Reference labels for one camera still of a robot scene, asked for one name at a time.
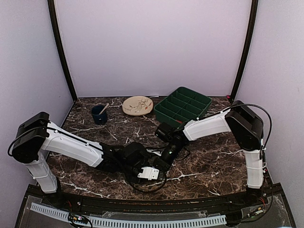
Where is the green divided plastic organizer tray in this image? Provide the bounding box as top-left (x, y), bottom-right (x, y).
top-left (154, 86), bottom-right (212, 128)

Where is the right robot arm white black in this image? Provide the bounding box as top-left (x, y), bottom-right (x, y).
top-left (153, 100), bottom-right (269, 206)

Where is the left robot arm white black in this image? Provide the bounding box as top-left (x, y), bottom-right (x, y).
top-left (8, 112), bottom-right (159, 207)

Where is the dark blue cup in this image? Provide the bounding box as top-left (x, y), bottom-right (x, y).
top-left (91, 105), bottom-right (108, 125)

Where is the beige bird pattern plate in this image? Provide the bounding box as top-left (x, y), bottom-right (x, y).
top-left (122, 96), bottom-right (153, 116)

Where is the wooden spoon in cup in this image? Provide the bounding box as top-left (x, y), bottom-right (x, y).
top-left (99, 103), bottom-right (109, 115)

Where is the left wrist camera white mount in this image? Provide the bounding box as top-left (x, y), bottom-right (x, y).
top-left (137, 167), bottom-right (160, 181)

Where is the white slotted cable duct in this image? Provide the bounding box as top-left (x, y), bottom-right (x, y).
top-left (30, 202), bottom-right (227, 228)

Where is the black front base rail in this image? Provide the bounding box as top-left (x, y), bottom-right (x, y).
top-left (26, 182), bottom-right (283, 214)

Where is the black right frame post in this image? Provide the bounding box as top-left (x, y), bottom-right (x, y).
top-left (228, 0), bottom-right (259, 103)

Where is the black frame post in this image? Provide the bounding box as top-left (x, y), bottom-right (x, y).
top-left (228, 0), bottom-right (259, 103)
top-left (47, 0), bottom-right (78, 102)

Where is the black left frame post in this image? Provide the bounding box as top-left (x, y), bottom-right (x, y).
top-left (47, 0), bottom-right (78, 102)

